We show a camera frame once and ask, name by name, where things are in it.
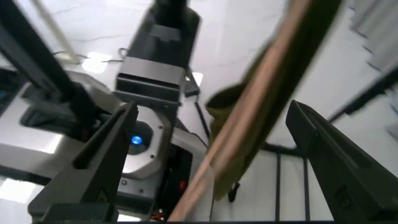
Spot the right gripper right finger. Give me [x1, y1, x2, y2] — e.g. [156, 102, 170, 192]
[285, 99, 398, 223]

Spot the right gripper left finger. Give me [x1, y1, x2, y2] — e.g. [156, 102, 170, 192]
[27, 101, 139, 223]

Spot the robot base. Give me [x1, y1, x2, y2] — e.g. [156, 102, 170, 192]
[0, 0, 215, 223]

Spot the black clothes rack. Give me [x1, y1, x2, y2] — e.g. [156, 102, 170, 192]
[260, 67, 398, 222]

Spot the pink clothes hanger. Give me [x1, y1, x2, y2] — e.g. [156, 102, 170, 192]
[167, 0, 315, 223]

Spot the olive green garment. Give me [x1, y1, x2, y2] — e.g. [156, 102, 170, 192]
[205, 0, 343, 202]

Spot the white curtain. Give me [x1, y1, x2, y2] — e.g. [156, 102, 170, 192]
[349, 0, 398, 75]

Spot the black cable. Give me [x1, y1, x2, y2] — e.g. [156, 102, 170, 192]
[52, 47, 130, 64]

